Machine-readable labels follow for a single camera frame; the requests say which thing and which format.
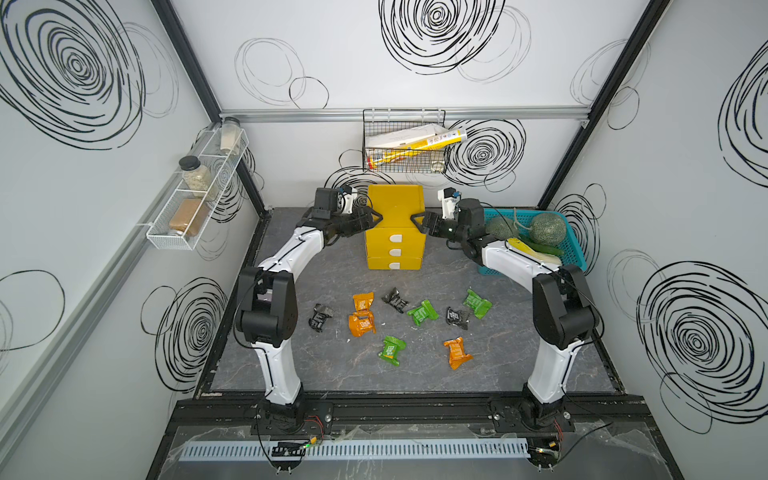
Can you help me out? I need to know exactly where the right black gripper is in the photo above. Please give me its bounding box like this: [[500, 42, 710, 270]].
[[410, 212, 467, 246]]

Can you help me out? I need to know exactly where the yellow drawer cabinet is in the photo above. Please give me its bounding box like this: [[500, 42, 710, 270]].
[[365, 184, 426, 271]]

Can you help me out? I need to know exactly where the black cookie packet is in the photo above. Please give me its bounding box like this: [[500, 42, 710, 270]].
[[382, 287, 409, 314], [308, 303, 334, 333], [445, 307, 470, 330]]

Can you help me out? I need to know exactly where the green cookie packet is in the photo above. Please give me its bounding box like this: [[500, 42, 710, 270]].
[[406, 299, 439, 326], [462, 289, 493, 319], [378, 336, 407, 367]]

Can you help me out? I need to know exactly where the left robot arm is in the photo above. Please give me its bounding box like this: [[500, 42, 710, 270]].
[[233, 187, 383, 416]]

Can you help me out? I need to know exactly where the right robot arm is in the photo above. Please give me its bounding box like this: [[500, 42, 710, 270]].
[[411, 198, 600, 430]]

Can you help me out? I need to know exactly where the yellow white package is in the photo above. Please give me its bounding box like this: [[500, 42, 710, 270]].
[[364, 123, 468, 169]]

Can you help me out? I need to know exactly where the orange cookie packet upper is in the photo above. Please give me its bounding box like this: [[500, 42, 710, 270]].
[[353, 292, 375, 312]]

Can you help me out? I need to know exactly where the left green melon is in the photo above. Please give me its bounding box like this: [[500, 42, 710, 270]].
[[485, 215, 520, 241]]

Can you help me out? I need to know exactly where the green melon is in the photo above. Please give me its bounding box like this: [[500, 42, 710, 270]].
[[529, 212, 567, 247], [485, 215, 520, 241]]

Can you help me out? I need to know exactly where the orange cookie packet large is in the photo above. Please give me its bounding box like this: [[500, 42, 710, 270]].
[[348, 310, 376, 338]]

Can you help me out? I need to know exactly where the teal plastic basket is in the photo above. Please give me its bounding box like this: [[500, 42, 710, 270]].
[[484, 208, 588, 273]]

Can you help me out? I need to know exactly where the green cucumber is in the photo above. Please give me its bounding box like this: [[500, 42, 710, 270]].
[[520, 235, 565, 257]]

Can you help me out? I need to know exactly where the right green melon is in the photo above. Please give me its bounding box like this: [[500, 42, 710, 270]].
[[529, 212, 567, 247]]

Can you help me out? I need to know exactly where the yellow white cabbage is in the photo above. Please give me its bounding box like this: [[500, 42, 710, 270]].
[[506, 238, 562, 266]]

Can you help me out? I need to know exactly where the orange cookie packet right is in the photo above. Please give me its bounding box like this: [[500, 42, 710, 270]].
[[443, 337, 474, 370]]

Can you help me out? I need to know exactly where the clear jar far shelf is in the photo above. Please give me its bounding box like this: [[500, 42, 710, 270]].
[[220, 117, 242, 154]]

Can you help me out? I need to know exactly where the black lid spice jar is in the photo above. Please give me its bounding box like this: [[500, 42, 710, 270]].
[[179, 155, 218, 201]]

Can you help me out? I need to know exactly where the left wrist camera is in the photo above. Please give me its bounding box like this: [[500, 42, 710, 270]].
[[337, 185, 358, 215]]

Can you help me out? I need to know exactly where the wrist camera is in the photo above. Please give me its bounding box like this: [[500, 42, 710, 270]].
[[437, 187, 461, 220], [337, 185, 358, 215]]

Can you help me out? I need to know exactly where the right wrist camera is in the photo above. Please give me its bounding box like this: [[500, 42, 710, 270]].
[[437, 187, 461, 220]]

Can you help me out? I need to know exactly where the black wire wall basket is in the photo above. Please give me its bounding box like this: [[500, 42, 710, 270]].
[[362, 108, 447, 174]]

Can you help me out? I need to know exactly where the white wire wall shelf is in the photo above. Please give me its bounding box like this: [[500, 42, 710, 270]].
[[146, 119, 249, 251]]

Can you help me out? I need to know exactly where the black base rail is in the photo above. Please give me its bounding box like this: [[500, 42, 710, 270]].
[[165, 392, 651, 438]]

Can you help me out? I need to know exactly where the white slotted cable duct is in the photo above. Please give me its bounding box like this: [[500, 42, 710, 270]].
[[178, 438, 530, 462]]

